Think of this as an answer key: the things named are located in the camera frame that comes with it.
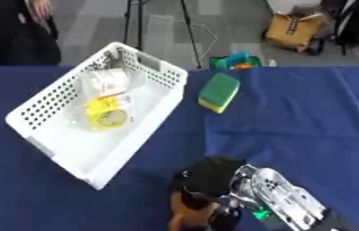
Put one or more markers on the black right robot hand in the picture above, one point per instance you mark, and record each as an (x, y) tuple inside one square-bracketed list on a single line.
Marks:
[(209, 176)]

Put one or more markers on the brown soft toy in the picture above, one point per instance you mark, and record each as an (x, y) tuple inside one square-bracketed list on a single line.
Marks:
[(190, 210)]

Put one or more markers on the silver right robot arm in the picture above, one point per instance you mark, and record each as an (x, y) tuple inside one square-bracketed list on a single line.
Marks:
[(288, 195)]

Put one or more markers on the green and yellow sponge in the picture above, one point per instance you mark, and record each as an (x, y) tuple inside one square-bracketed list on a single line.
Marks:
[(219, 91)]

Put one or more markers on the green crate with items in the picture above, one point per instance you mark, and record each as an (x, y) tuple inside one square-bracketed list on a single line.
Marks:
[(235, 61)]

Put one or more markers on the yellow and white snack bag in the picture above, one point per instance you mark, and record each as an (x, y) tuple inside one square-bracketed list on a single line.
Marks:
[(109, 102)]

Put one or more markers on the white perforated plastic basket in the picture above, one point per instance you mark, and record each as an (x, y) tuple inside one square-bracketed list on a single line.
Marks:
[(101, 114)]

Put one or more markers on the black tripod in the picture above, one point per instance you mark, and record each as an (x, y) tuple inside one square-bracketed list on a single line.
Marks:
[(159, 27)]

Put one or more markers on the tan bag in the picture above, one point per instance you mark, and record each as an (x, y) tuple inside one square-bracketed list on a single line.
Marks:
[(293, 30)]

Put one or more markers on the black chair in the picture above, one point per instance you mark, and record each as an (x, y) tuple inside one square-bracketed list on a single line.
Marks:
[(351, 24)]

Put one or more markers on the person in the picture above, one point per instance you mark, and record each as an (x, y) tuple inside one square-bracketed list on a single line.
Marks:
[(14, 30)]

